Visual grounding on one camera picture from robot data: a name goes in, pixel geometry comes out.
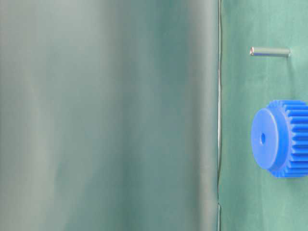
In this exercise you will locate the small metal shaft pin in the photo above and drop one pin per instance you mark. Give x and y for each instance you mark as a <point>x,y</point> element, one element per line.
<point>270,51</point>

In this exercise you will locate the blue plastic spur gear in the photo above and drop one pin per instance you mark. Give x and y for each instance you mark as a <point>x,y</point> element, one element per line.
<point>279,138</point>

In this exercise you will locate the green cloth backdrop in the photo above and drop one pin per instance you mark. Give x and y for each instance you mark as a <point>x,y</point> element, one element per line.
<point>108,115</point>

